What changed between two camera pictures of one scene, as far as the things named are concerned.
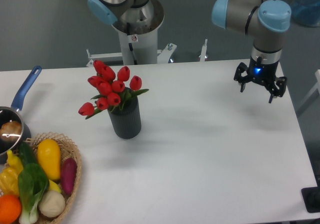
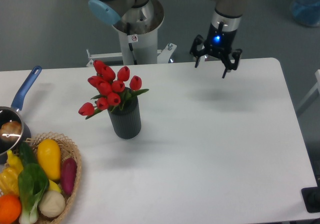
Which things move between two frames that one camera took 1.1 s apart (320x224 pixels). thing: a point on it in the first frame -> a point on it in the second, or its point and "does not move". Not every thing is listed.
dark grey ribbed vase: x=127 y=122 does not move
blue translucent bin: x=306 y=9 does not move
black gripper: x=257 y=71 -> x=220 y=42
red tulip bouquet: x=113 y=89 does not move
